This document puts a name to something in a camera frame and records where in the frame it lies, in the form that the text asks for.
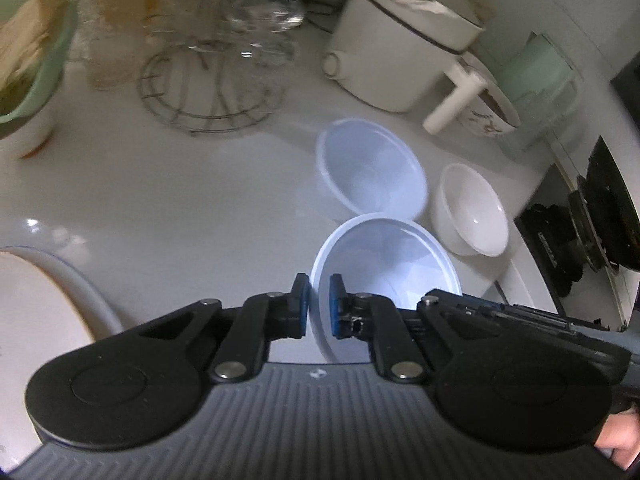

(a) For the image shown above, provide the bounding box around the person's right hand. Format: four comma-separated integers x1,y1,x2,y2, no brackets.
596,402,640,466

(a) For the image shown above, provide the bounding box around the white mug with handle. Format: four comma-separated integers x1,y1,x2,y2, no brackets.
452,52,522,137

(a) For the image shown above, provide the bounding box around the clear glass cup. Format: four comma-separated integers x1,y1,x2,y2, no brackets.
219,0,307,70

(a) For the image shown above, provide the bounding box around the green colander with noodles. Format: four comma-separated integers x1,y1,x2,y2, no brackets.
0,0,81,139

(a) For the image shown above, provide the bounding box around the pale blue plastic bowl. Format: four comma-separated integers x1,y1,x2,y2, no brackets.
309,213,464,364
315,118,430,221

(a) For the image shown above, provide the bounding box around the black wok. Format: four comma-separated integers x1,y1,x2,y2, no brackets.
581,135,640,275

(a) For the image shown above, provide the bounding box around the white plate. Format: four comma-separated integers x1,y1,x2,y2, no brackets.
0,254,97,466

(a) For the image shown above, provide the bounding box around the white bowl under colander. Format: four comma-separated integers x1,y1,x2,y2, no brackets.
0,74,64,159

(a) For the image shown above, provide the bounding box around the wire cup rack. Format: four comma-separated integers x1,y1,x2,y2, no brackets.
138,41,287,135

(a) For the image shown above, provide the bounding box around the white ceramic bowl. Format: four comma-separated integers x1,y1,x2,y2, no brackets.
432,162,510,257

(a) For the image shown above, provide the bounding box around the pale green tumbler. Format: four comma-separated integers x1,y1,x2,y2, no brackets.
500,31,584,155

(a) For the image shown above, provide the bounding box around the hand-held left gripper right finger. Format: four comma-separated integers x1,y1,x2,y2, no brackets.
326,273,482,387

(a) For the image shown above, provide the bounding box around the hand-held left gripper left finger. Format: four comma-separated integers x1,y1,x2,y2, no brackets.
139,273,312,387

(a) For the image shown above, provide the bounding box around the white electric cooking pot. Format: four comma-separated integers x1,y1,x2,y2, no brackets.
322,0,489,134

